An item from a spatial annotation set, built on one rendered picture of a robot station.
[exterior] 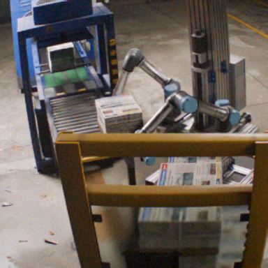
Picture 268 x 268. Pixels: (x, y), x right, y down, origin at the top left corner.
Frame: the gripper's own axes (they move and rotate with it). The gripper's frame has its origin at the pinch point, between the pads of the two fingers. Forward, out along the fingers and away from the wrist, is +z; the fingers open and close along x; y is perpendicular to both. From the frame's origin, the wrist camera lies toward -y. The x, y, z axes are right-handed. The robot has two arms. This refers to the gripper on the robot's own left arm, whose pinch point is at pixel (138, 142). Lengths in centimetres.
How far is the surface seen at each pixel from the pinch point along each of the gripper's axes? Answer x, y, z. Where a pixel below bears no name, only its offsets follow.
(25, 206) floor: 102, -79, 59
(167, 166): 3, 27, -86
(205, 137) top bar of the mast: 22, 106, -200
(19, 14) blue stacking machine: 81, 49, 350
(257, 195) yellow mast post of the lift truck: 6, 85, -211
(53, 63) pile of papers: 46, 10, 192
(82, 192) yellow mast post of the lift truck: 61, 87, -188
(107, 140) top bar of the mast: 51, 106, -190
